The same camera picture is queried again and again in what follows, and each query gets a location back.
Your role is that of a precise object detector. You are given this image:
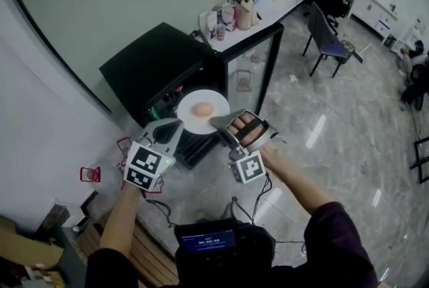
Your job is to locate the black metal frame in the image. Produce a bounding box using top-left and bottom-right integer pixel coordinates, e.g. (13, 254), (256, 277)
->
(410, 137), (429, 184)

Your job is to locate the dark chair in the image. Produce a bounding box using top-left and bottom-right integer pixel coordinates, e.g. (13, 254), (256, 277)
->
(302, 1), (350, 78)

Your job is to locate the small round basket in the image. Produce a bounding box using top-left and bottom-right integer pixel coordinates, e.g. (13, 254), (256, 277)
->
(339, 39), (357, 64)

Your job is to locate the beige tote bag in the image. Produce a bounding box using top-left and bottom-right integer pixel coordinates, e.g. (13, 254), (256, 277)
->
(234, 0), (262, 30)

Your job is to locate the white cabinet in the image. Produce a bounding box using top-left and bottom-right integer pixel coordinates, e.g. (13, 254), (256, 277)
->
(350, 0), (400, 38)

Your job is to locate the person's right forearm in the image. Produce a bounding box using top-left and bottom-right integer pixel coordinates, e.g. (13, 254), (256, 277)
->
(259, 145), (338, 214)

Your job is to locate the brown cardboard box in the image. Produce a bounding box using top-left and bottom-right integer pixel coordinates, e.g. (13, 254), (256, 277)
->
(0, 216), (65, 269)

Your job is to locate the black cable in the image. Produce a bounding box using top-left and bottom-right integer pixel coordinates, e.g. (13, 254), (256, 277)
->
(141, 190), (177, 229)
(231, 172), (273, 226)

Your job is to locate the brown egg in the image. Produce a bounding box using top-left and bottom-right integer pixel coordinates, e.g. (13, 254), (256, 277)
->
(191, 102), (215, 117)

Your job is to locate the person's dark clothing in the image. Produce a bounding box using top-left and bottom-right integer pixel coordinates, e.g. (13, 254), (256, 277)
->
(85, 201), (379, 288)

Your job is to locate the wooden slat pallet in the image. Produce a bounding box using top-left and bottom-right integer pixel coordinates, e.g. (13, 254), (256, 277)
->
(76, 212), (180, 288)

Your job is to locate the white paper bag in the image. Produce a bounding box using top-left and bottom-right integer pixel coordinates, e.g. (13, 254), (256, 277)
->
(198, 8), (219, 34)

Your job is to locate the black chest device with screen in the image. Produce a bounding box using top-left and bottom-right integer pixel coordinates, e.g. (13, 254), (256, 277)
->
(174, 218), (256, 265)

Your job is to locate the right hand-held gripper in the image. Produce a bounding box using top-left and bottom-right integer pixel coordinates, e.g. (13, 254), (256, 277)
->
(208, 109), (280, 186)

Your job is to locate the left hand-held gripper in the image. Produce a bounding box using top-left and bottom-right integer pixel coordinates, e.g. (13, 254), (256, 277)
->
(123, 117), (186, 192)

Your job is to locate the dark wooden block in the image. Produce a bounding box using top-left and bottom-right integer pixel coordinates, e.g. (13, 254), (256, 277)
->
(36, 204), (70, 234)

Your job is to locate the pink white shopping bag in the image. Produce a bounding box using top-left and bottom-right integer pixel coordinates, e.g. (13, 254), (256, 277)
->
(221, 1), (239, 30)

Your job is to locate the white round plate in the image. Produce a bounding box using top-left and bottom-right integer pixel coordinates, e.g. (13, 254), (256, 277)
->
(176, 90), (231, 136)

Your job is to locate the person's right hand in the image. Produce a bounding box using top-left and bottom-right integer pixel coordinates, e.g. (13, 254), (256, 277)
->
(229, 113), (268, 147)

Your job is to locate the black mini fridge cabinet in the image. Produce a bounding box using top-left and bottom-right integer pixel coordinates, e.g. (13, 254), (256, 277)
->
(99, 21), (285, 171)

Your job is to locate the person's left forearm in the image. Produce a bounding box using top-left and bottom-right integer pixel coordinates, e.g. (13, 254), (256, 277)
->
(99, 184), (142, 259)

